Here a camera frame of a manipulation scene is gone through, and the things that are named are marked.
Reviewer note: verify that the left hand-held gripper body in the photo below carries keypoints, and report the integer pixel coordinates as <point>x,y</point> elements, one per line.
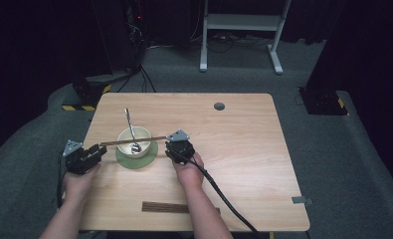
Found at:
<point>79,161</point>

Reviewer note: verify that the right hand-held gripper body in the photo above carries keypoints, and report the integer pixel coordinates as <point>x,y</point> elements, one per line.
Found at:
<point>180,151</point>

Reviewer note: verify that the brown wooden chopstick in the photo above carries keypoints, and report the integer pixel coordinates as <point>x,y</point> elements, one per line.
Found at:
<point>124,141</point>

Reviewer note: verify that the pale green bowl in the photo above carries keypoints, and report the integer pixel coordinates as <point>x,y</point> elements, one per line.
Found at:
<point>126,139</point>

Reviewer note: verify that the person's left hand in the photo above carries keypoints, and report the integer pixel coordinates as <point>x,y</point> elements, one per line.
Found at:
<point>78,184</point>

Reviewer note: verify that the person's right hand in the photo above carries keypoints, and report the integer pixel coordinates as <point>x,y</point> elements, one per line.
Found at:
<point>189,174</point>

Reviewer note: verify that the green round coaster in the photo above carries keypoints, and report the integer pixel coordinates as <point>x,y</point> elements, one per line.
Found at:
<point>137,162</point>

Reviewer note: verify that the metal spoon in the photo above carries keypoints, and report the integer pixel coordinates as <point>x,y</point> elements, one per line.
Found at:
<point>131,126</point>

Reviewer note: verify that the black base with yellow stripes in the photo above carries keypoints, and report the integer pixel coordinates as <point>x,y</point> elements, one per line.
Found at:
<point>88,91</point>

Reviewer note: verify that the dark brown wooden strip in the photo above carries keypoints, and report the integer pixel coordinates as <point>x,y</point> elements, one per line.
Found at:
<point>164,207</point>

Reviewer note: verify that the black computer tower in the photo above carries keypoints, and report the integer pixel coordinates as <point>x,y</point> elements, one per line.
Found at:
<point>117,33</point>

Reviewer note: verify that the grey tape piece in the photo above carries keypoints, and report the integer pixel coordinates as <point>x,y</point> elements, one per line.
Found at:
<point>300,200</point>

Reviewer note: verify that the white metal stand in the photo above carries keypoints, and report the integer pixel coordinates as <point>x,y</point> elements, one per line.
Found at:
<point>243,22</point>

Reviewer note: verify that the black floor box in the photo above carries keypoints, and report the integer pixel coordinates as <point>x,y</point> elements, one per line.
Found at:
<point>321,101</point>

